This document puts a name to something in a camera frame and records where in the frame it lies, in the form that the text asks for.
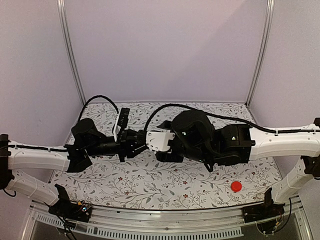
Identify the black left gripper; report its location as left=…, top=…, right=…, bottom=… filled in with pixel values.
left=85, top=129, right=144, bottom=162

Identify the red round bottle cap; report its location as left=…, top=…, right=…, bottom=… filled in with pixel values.
left=230, top=181, right=243, bottom=193

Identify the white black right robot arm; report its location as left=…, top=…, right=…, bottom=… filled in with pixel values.
left=146, top=110, right=320, bottom=218

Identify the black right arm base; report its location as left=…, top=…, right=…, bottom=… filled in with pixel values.
left=241, top=187, right=285, bottom=223

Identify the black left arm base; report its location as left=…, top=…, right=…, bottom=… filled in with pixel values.
left=48, top=184, right=93, bottom=223

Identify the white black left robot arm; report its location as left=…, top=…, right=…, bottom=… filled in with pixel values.
left=0, top=118, right=147, bottom=217

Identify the floral patterned table mat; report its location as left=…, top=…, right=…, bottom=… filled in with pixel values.
left=51, top=102, right=282, bottom=210

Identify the white right camera bracket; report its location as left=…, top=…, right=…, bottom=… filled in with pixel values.
left=145, top=131, right=176, bottom=153

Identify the white camera bracket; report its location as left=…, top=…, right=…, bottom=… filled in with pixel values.
left=145, top=131, right=176, bottom=153
left=112, top=115, right=121, bottom=142

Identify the white left camera bracket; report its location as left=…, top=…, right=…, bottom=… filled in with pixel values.
left=112, top=115, right=121, bottom=142

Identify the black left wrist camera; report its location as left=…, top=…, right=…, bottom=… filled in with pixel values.
left=117, top=107, right=130, bottom=129

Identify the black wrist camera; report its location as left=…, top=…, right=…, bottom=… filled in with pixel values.
left=117, top=107, right=130, bottom=129
left=157, top=120, right=172, bottom=130

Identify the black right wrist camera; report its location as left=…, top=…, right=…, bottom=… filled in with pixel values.
left=157, top=120, right=172, bottom=130

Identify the black braided right cable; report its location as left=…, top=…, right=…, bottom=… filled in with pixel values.
left=143, top=102, right=196, bottom=133

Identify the black braided cable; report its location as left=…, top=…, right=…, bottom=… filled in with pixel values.
left=143, top=102, right=196, bottom=133
left=78, top=94, right=121, bottom=121

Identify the black braided left cable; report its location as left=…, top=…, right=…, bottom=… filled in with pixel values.
left=78, top=94, right=121, bottom=121

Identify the aluminium front rail frame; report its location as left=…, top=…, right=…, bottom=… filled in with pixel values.
left=21, top=196, right=316, bottom=240

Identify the aluminium back left post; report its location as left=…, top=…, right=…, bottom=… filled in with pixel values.
left=56, top=0, right=86, bottom=106

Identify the aluminium post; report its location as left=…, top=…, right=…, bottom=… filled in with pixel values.
left=245, top=0, right=275, bottom=108
left=56, top=0, right=86, bottom=106

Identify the aluminium back right post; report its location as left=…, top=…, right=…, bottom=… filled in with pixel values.
left=245, top=0, right=275, bottom=108

